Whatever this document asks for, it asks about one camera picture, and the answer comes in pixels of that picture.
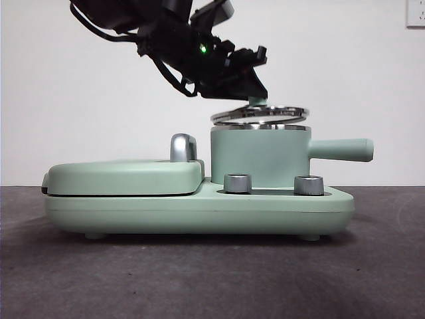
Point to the mint green breakfast machine base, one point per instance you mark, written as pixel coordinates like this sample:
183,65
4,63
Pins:
199,212

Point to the mint green griddle cover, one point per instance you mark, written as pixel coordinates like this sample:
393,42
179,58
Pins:
126,177

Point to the silver control knob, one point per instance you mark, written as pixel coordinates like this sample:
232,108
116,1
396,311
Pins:
237,183
309,185

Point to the glass lid with green knob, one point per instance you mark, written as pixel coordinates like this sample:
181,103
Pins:
262,113

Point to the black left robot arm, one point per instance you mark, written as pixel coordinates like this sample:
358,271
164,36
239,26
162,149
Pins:
172,43

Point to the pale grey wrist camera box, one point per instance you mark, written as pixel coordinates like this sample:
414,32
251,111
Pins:
224,11

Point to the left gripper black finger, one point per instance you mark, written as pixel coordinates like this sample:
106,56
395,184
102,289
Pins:
242,89
247,60

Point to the white wall socket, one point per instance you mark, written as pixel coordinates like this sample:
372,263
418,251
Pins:
416,13

